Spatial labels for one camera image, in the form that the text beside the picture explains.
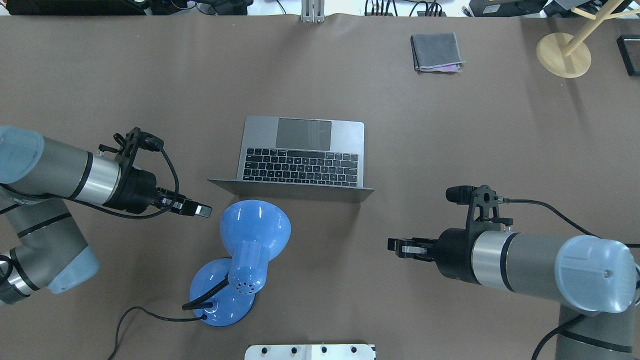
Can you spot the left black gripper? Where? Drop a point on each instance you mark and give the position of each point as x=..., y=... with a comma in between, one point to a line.
x=136, y=189

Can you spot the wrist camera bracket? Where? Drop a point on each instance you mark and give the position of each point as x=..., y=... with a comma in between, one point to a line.
x=129, y=145
x=483, y=208

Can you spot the folded grey cloth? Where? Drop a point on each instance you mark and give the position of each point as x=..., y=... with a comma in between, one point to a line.
x=431, y=50

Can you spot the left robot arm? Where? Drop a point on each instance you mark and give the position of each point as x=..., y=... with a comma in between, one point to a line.
x=39, y=175

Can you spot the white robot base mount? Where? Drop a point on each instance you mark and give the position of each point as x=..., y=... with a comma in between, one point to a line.
x=341, y=351

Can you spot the grey laptop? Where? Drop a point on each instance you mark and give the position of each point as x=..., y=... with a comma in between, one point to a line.
x=298, y=158

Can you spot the blue desk lamp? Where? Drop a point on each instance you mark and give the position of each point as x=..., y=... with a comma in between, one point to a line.
x=223, y=291

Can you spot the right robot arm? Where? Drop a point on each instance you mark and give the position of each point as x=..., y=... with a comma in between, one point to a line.
x=593, y=279

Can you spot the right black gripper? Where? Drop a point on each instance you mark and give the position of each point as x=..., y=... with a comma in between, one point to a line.
x=454, y=253

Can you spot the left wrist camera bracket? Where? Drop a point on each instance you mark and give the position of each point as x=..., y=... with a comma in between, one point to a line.
x=129, y=145

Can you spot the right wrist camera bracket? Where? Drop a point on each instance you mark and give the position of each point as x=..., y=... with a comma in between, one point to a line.
x=483, y=208

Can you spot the black box on table edge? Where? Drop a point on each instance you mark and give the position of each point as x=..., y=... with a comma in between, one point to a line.
x=629, y=48

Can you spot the aluminium frame post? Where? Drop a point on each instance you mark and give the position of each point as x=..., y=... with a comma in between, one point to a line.
x=313, y=11

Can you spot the purple cloth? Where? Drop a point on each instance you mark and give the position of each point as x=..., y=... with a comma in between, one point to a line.
x=448, y=68

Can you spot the wooden stand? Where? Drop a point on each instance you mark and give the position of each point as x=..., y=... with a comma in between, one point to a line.
x=566, y=55

